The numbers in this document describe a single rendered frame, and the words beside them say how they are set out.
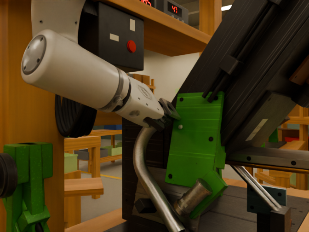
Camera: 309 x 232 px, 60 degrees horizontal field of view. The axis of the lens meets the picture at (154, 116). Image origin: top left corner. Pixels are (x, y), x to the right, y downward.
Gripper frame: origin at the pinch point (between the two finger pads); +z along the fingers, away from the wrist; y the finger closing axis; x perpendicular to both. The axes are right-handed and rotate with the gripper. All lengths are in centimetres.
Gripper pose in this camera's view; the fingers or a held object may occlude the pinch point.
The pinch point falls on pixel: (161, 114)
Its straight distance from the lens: 61.8
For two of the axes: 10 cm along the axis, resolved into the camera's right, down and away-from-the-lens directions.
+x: -6.8, 6.6, 3.0
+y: -4.3, -7.0, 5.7
